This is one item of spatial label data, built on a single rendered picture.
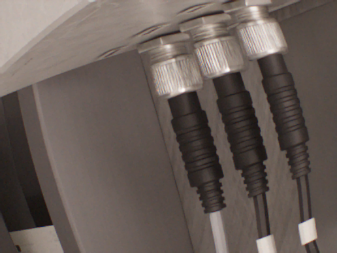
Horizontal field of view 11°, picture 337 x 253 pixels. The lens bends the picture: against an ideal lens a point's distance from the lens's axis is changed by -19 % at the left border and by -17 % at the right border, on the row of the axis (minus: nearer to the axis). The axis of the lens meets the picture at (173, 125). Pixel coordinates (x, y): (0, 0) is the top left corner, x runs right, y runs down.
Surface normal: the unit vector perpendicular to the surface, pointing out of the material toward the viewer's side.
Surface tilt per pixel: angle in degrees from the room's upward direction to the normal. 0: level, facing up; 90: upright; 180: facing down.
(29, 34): 90
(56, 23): 119
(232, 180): 90
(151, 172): 48
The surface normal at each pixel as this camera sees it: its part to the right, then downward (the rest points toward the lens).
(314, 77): -0.88, 0.25
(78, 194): 0.39, -0.07
